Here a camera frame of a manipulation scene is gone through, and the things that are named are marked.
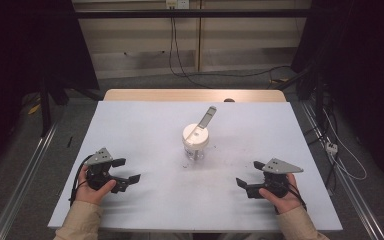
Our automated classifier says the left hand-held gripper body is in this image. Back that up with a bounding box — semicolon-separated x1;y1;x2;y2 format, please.
83;147;114;192

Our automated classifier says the grey spatula tool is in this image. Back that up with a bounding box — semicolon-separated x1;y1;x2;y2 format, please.
184;105;218;140

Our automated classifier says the aluminium floor rail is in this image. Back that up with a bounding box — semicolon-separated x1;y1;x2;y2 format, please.
0;122;60;240
300;100;384;240

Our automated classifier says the black metal stand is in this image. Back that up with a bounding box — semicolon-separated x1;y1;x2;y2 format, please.
39;75;53;138

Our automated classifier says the white power strip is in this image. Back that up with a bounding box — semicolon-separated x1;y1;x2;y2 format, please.
325;141;339;156

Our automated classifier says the black curtain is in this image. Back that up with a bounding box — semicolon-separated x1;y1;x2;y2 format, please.
291;0;384;188
0;0;100;168

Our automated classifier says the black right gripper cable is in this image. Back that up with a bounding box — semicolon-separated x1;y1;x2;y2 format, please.
274;182;309;215

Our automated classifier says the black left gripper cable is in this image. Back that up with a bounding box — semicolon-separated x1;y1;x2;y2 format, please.
68;154;94;207

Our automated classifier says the white cup lid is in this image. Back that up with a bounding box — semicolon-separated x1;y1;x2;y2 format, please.
181;123;211;150

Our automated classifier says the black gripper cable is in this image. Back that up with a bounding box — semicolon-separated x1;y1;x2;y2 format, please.
68;154;94;207
274;182;309;215

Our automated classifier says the white cable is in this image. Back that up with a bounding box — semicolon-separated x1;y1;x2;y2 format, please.
322;109;368;182

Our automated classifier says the black metal bar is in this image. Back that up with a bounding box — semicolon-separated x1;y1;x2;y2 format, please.
74;8;312;20

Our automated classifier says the white wall socket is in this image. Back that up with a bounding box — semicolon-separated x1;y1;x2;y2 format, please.
165;0;191;10

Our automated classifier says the black power cable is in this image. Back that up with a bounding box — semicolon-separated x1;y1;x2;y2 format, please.
168;8;214;90
171;8;293;80

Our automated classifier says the person's left hand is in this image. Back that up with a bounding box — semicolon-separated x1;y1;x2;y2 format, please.
74;165;117;206

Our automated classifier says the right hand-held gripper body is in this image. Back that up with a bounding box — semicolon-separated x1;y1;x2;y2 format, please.
259;157;305;199

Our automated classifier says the person's right hand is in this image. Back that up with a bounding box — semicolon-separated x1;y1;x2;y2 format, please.
258;173;303;215

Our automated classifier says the clear plastic cup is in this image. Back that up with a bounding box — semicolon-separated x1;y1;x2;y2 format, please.
183;143;208;161

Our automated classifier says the yellow tape strip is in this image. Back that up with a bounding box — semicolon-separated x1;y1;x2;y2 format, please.
27;103;42;116

